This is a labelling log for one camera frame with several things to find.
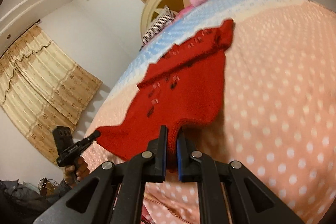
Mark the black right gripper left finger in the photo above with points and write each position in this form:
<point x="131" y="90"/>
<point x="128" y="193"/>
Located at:
<point x="112" y="193"/>

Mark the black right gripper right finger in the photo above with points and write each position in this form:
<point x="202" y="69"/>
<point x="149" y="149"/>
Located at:
<point x="229" y="192"/>

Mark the red knitted cardigan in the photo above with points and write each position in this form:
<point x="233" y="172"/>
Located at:
<point x="184" y="88"/>

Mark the person's left hand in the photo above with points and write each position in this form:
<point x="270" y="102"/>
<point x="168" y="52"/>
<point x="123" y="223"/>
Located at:
<point x="74" y="173"/>

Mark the beige side curtain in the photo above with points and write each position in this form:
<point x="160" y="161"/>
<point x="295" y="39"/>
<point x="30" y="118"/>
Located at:
<point x="42" y="87"/>

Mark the clutter pile on floor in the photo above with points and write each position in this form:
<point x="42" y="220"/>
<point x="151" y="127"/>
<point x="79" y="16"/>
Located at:
<point x="20" y="204"/>

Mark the polka dot bed sheet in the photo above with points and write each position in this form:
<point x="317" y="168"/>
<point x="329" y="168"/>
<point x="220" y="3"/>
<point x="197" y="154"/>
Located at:
<point x="278" y="117"/>

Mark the striped grey pillow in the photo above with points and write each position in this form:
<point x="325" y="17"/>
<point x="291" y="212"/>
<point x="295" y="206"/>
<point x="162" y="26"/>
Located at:
<point x="165" y="17"/>

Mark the cream round headboard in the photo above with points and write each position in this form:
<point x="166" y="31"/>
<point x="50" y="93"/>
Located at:
<point x="152" y="9"/>

